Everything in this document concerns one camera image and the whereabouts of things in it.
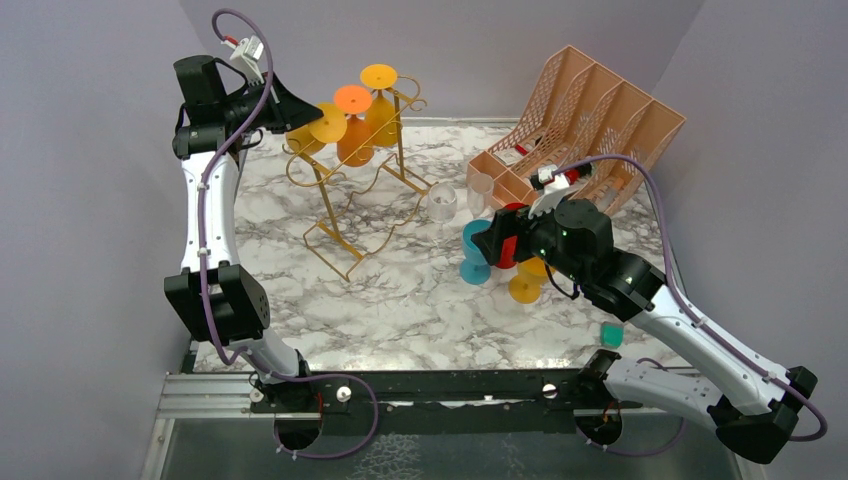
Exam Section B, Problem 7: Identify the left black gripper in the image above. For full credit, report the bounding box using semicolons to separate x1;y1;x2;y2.
219;70;322;133

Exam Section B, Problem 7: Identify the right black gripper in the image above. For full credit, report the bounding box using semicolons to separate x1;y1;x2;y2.
472;192;588;285

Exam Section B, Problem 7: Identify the red wine glass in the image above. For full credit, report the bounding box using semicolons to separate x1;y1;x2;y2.
495;202;525;270

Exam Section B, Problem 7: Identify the yellow wine glass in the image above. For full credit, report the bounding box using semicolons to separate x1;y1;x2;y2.
360;64;398;147
285;102;347;155
508;258;549;304

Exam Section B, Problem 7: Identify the clear wine glass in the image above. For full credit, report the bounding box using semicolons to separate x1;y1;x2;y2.
466;173;494;218
427;183;458;245

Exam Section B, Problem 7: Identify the blue wine glass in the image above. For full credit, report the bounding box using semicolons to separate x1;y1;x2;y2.
459;218;491;285

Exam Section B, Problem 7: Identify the gold wire glass rack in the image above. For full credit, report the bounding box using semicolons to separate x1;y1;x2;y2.
282;71;433;281

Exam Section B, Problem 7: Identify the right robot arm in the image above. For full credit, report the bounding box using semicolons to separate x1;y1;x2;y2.
470;199;818;464

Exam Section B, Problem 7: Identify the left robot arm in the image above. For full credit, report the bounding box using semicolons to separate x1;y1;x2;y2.
164;55;323;411

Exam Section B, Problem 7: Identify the orange wine glass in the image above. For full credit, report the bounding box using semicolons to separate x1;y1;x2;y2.
333;85;374;167

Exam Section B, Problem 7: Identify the peach plastic file organizer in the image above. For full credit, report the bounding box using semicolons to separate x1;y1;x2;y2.
466;46;686;215

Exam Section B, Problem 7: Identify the green small block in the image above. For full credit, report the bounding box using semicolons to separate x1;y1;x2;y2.
600;322;625;349

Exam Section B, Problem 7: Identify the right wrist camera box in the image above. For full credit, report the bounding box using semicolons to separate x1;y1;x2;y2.
528;165;572;219

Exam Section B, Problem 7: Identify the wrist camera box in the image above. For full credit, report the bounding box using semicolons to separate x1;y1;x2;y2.
221;35;272;86
528;165;572;219

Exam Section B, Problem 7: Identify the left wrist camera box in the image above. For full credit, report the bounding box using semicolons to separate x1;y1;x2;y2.
221;35;272;86

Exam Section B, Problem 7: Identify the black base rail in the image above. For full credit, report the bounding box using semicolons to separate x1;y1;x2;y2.
249;368;613;438

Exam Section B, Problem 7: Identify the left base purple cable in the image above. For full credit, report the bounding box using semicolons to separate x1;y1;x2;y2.
272;374;381;462

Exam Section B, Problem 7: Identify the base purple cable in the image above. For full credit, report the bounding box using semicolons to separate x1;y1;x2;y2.
572;357;687;460
272;374;381;462

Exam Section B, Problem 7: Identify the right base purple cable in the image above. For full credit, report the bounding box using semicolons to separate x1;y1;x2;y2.
572;357;687;460

